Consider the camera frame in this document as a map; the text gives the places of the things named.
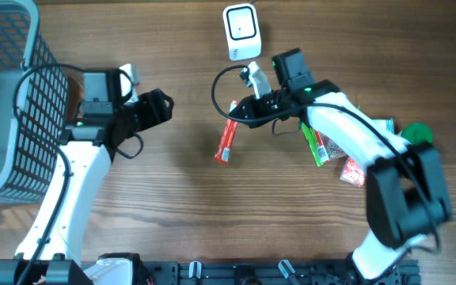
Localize green candy bag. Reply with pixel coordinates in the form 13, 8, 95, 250
301, 123, 347, 167

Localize red snack bar wrapper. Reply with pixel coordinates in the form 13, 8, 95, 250
214, 119, 238, 165

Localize red tissue pack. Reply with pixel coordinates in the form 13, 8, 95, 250
340, 158, 366, 188

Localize mint green wipes pack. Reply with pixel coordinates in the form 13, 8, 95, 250
373, 119, 395, 136

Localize green lid jar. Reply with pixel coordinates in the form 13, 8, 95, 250
399, 122, 434, 145

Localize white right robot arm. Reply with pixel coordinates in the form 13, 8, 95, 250
225, 48, 453, 283

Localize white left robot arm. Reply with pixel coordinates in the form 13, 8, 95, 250
0, 69, 174, 284

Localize white barcode scanner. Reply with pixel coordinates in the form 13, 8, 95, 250
222, 3, 262, 61

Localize grey mesh shopping basket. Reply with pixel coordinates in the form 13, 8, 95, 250
0, 1, 69, 203

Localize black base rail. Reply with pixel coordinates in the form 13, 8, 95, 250
85, 257, 422, 285

